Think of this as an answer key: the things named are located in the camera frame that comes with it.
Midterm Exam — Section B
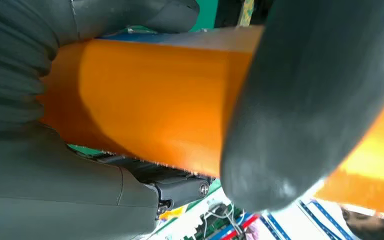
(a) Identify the person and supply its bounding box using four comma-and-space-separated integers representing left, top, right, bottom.
341, 206, 384, 240

